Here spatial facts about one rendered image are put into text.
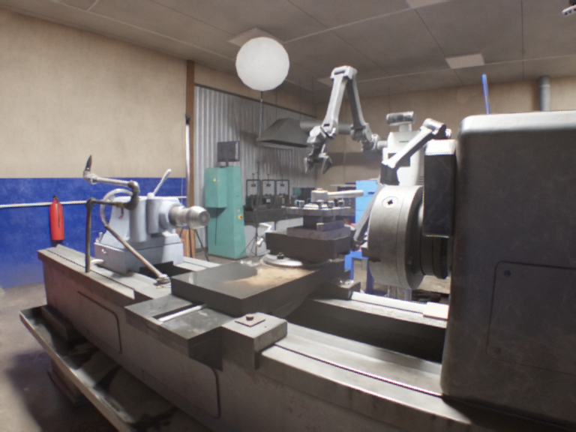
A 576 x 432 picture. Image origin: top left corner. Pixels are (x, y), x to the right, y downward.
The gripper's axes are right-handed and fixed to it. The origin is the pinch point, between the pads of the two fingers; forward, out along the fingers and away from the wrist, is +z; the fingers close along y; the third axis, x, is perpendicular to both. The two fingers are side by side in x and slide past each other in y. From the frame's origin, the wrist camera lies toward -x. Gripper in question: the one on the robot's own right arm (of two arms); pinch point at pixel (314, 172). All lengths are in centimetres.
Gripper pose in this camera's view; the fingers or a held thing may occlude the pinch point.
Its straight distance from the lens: 166.4
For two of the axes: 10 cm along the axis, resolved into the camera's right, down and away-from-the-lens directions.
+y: 7.7, 0.6, -6.4
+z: -3.2, 9.0, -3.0
